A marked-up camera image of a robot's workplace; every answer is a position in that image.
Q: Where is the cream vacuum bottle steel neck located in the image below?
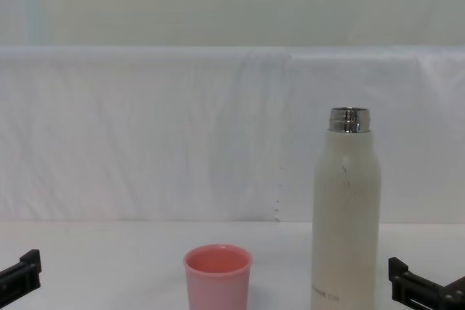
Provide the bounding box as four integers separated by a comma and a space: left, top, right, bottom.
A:
310, 106, 382, 310

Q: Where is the white table cloth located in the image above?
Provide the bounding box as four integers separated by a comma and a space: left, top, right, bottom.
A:
0, 219, 465, 310

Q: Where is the white curtain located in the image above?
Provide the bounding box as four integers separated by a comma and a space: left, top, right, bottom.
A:
0, 46, 465, 224

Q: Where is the pink plastic cup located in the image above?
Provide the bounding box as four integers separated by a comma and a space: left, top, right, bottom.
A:
182, 243, 254, 310

